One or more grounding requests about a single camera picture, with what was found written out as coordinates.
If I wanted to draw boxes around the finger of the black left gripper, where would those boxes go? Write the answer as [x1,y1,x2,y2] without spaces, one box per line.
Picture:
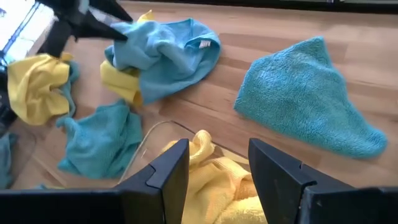
[73,12,129,41]
[90,0,134,22]

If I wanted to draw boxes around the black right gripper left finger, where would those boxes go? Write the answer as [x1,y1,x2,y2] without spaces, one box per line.
[0,138,190,224]

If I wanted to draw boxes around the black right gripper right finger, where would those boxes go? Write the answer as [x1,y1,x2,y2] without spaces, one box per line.
[248,138,398,224]

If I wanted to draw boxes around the yellow microfiber towel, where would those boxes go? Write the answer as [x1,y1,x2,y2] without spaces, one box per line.
[161,129,259,224]
[214,194,268,224]
[6,52,75,126]
[99,9,155,108]

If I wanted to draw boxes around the bright window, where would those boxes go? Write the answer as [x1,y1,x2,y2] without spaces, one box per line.
[0,0,58,65]

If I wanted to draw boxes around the clear plastic bin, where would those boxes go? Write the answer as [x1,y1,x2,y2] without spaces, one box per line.
[118,119,259,224]

